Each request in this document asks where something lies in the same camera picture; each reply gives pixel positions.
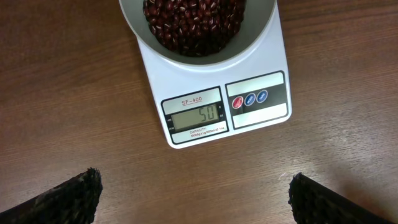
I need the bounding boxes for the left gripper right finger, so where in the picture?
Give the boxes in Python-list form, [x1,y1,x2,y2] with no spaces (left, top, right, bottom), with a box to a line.
[288,173,393,224]

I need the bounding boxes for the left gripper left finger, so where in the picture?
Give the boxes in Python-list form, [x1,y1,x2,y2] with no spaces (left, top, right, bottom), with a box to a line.
[1,167,103,224]

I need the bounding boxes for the white digital kitchen scale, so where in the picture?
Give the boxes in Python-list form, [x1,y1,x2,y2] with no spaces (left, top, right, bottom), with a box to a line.
[139,1,292,149]

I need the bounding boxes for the white bowl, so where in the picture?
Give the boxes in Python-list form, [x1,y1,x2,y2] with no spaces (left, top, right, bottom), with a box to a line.
[119,0,277,65]

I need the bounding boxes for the red beans in bowl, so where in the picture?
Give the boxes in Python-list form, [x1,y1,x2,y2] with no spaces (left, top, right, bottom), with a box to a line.
[142,0,246,57]

